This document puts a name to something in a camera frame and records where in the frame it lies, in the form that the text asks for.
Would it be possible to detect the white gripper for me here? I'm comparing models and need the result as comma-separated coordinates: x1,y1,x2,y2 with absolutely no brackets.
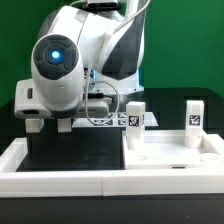
14,79,109,119

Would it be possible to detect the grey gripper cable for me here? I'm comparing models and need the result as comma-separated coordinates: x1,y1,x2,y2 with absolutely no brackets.
83,0,151,127

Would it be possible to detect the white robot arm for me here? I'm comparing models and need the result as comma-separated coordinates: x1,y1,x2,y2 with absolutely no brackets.
14,0,150,119

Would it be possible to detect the white U-shaped obstacle fence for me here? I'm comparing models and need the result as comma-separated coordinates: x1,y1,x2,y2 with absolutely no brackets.
0,138,224,198

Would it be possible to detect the white fiducial marker sheet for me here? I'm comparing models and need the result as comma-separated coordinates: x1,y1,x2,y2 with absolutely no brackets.
72,112,158,128

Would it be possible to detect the white square table top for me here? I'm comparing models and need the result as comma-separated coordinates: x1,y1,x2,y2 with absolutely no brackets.
122,130,224,170

